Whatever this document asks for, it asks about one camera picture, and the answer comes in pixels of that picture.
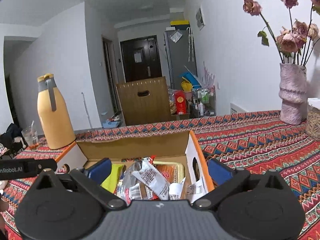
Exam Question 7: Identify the green snack bar packet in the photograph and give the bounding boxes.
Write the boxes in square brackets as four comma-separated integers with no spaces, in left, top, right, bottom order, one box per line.
[100,164,125,193]

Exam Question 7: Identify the brown biscuit snack packet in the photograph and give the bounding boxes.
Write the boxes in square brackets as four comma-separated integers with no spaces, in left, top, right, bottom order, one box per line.
[115,180,157,205]

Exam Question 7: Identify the drinking glass with straw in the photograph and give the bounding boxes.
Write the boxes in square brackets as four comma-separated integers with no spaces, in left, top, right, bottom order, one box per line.
[22,121,39,150]

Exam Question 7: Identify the orange wafer snack packet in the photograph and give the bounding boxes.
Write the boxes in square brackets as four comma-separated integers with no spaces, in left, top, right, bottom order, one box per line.
[153,161,185,183]

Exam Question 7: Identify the yellow thermos jug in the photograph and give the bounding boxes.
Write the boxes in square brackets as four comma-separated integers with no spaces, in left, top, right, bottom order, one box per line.
[37,73,75,150]

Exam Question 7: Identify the orange cardboard snack box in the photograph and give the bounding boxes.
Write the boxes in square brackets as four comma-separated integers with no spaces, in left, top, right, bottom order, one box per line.
[55,131,215,198]

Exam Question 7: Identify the wooden chair back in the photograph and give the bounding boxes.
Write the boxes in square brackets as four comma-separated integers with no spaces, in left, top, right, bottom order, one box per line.
[117,77,171,126]

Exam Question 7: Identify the woven basket container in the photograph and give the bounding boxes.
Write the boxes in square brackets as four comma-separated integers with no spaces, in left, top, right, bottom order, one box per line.
[306,98,320,141]

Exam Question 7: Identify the pink textured vase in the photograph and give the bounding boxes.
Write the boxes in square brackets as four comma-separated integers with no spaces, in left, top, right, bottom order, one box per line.
[279,63,307,125]

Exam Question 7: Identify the dark entrance door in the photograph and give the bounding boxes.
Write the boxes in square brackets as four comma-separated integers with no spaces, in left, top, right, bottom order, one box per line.
[120,36,163,82]

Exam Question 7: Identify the grey refrigerator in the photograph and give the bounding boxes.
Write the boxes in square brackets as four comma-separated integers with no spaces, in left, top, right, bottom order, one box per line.
[164,30,197,89]

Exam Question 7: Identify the dried pink roses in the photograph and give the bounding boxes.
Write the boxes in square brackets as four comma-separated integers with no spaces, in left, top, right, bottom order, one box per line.
[236,0,320,67]

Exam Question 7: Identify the wire storage cart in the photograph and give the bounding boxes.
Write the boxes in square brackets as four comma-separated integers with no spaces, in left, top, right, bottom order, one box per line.
[189,86,216,118]

